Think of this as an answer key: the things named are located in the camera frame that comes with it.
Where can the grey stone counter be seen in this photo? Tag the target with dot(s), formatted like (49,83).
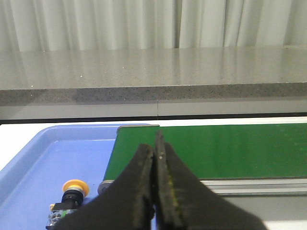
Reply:
(153,82)

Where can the aluminium conveyor frame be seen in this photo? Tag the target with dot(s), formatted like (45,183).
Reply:
(245,186)

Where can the white curtain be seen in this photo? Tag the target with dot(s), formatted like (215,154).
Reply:
(52,25)

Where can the green conveyor belt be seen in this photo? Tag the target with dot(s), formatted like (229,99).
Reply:
(222,151)

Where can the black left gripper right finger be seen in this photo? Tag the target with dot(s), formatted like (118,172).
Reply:
(184,203)

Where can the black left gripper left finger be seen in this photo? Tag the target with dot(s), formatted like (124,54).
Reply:
(127,204)

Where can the yellow mushroom push button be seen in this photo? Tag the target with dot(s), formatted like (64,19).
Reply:
(74,193)

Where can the blue plastic tray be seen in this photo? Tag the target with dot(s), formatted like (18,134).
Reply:
(33,179)

